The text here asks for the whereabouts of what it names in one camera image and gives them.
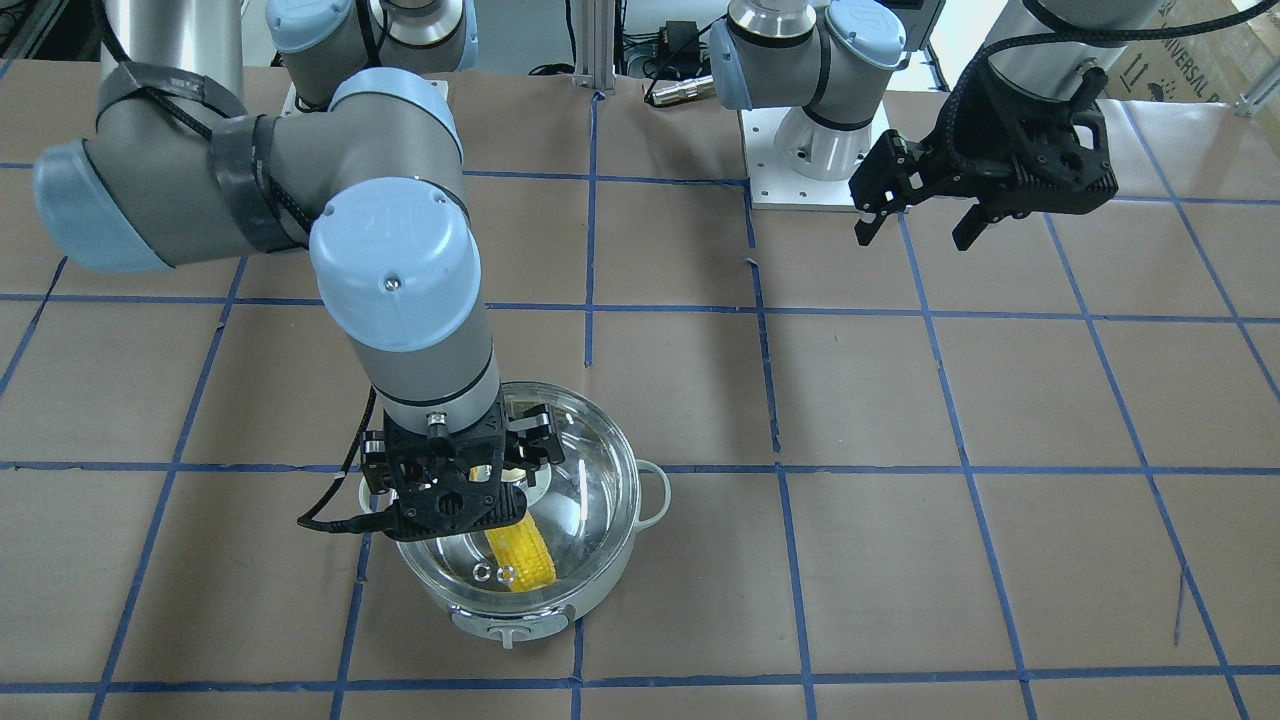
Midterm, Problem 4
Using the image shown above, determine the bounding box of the yellow corn cob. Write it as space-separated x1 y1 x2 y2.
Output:
484 512 558 593

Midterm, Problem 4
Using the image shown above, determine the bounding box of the glass pot lid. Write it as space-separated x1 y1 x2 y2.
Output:
397 382 640 615

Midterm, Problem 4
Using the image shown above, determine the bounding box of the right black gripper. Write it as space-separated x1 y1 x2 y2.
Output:
360 401 564 542

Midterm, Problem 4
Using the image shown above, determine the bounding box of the black power adapter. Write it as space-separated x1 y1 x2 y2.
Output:
657 20 699 63

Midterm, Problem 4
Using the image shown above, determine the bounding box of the pale green steel pot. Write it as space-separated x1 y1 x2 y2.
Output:
364 382 671 648

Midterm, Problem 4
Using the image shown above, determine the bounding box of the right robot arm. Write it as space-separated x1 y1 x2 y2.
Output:
33 1 564 542

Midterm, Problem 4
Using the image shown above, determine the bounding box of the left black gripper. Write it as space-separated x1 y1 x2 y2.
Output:
849 60 1119 251

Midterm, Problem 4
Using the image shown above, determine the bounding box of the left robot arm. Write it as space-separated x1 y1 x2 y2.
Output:
708 1 1157 250

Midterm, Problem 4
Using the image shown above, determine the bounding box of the aluminium frame post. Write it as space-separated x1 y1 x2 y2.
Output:
570 0 621 96

